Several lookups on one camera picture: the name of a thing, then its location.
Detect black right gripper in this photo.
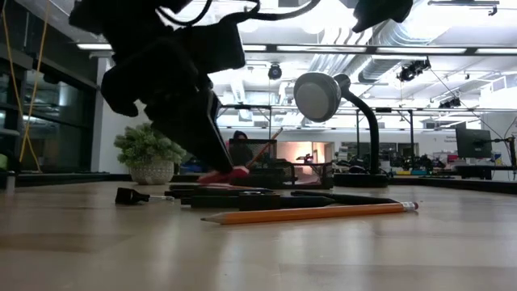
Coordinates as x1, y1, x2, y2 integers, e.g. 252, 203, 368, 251
351, 0, 415, 34

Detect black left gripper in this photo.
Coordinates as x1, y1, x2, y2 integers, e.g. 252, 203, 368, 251
100, 19, 247, 175

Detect red handled scissors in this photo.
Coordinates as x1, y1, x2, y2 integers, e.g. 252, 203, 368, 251
196, 165, 250, 185

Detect black ballpoint pen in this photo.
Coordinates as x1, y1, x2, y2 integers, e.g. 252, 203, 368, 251
168, 183, 276, 200
290, 190, 400, 205
180, 192, 336, 211

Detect black mesh desk organizer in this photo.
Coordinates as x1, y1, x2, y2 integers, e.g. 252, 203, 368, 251
228, 137, 334, 190

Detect black binder clip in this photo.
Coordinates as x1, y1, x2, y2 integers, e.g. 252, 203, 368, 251
114, 187, 175, 206

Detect person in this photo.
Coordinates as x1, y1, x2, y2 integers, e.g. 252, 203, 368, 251
229, 129, 254, 167

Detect green potted plant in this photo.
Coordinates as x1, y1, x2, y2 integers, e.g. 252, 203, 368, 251
113, 122, 187, 186

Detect black ceiling spotlight cluster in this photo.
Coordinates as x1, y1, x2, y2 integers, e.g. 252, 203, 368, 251
397, 58, 432, 83

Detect black gooseneck desk lamp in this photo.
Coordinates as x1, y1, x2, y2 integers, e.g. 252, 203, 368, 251
293, 71, 389, 188

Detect black computer monitor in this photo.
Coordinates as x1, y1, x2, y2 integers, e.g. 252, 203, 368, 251
455, 127, 494, 160

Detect yellow cable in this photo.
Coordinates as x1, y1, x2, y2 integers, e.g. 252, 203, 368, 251
0, 0, 52, 174

